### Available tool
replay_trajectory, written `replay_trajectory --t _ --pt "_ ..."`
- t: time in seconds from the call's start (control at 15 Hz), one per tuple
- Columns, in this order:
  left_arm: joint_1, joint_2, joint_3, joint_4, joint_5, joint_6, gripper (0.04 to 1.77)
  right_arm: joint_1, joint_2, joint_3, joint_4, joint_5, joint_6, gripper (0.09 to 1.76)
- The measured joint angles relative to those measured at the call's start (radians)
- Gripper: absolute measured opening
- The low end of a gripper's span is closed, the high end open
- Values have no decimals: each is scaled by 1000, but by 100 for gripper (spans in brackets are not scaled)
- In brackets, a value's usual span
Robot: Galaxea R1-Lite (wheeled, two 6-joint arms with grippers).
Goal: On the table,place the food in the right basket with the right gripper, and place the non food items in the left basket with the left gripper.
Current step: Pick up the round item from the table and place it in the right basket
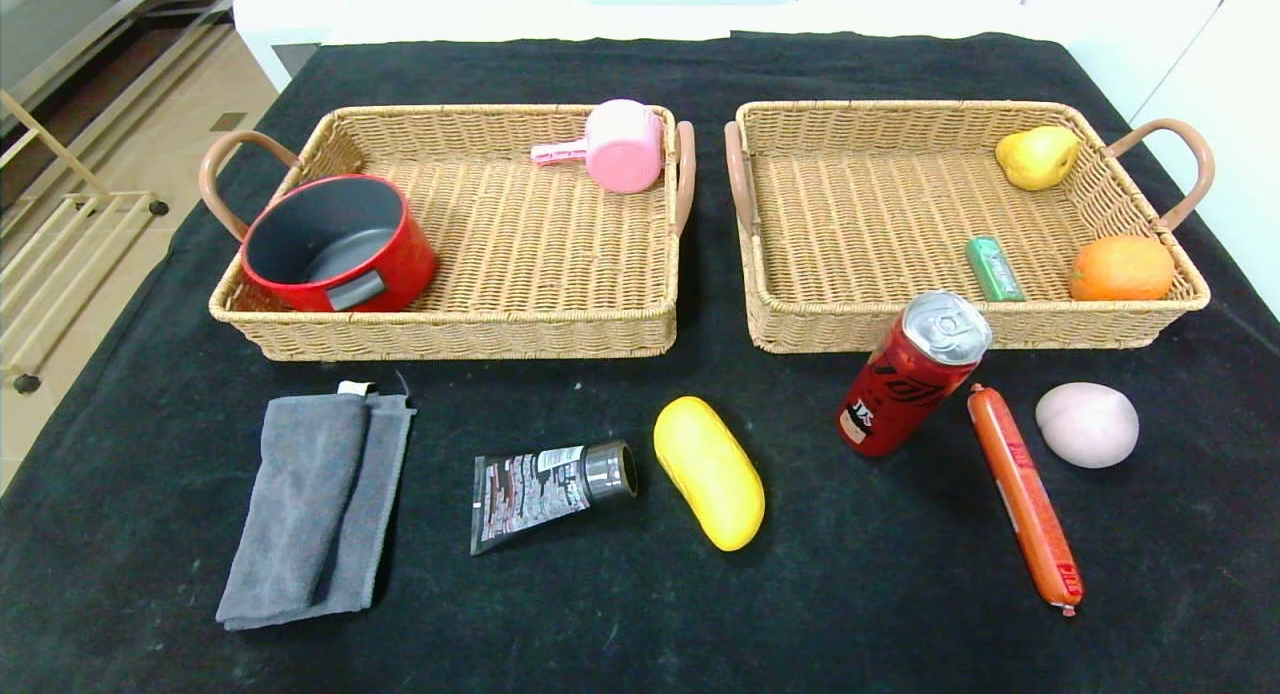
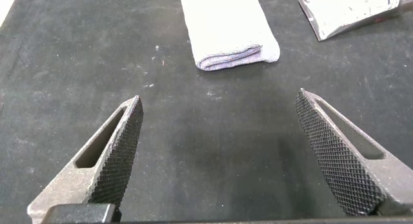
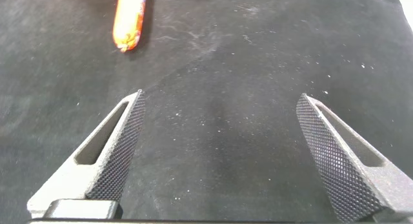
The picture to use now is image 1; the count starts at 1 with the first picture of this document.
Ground yellow oblong food item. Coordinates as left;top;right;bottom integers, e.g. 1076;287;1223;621
653;396;767;553

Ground red soda can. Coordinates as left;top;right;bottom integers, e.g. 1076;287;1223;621
837;290;994;458

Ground orange sausage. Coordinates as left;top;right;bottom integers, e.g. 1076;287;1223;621
966;384;1085;617

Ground pale pink peach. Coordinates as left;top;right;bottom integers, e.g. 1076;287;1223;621
1035;382;1140;469

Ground wicker basket holding kitchenware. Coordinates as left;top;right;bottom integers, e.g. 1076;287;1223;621
198;102;696;362

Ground wicker basket holding food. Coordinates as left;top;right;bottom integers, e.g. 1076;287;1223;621
724;99;1216;354

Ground pink plastic measuring cup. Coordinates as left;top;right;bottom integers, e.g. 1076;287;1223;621
530;99;666;194

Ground black tube grey cap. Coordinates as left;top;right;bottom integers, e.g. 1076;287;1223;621
470;440;639;557

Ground red pot grey inside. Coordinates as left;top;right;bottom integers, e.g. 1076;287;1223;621
240;174;439;313

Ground green gum pack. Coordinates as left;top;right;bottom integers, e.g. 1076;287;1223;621
965;236;1027;303

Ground black tablecloth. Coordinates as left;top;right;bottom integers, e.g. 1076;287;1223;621
0;31;1280;694

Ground grey folded towel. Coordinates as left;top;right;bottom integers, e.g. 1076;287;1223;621
216;380;416;632

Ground yellow pear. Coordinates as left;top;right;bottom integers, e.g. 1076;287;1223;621
995;125;1081;192

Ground orange fruit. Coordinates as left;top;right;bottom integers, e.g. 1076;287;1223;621
1068;234;1177;302

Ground wooden rack on wheels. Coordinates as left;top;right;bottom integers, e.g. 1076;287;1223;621
0;89;169;395

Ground grey metal shelf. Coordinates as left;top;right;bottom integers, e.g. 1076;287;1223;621
0;0;236;210

